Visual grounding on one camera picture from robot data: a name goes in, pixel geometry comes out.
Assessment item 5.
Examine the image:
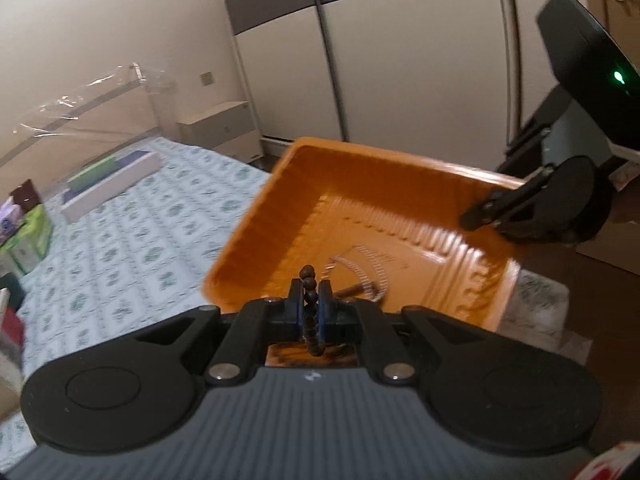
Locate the long white box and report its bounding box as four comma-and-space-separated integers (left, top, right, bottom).
60, 152, 162, 224

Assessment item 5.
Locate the orange plastic tray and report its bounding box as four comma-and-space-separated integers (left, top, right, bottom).
200, 136, 532, 367

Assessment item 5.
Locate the flat green box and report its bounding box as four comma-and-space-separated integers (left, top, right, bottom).
67, 155, 122, 192

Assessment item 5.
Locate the dark brown box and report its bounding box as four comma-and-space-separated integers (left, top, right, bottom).
11, 178, 44, 211

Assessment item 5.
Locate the green tissue box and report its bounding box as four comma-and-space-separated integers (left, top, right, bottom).
0, 205, 54, 277

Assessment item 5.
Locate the red and white cloth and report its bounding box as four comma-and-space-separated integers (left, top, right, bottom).
574, 439, 640, 480

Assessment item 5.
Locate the blue white tissue pack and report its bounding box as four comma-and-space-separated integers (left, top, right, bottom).
0, 198, 27, 244

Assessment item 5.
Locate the dark beaded bracelet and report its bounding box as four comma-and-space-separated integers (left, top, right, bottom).
298, 265, 327, 359

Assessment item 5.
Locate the green floral tablecloth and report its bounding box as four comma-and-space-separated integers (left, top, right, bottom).
0, 136, 572, 453

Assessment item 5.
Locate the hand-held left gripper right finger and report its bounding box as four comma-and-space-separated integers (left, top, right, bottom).
318, 279, 494, 387

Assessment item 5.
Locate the white and grey wardrobe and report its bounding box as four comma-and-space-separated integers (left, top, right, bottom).
215, 0, 603, 162

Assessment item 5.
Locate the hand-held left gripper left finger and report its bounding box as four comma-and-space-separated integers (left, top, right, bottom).
132, 279, 305, 387

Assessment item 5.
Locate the beige door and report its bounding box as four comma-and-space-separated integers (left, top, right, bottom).
582, 0, 640, 66

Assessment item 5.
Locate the clear plastic sheet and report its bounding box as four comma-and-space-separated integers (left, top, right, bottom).
14, 61, 172, 196

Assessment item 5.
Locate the beige nightstand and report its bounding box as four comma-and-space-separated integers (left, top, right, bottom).
177, 101, 265, 164

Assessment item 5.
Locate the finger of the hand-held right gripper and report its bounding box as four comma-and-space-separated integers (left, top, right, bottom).
459, 164, 557, 234
504, 85, 572, 159

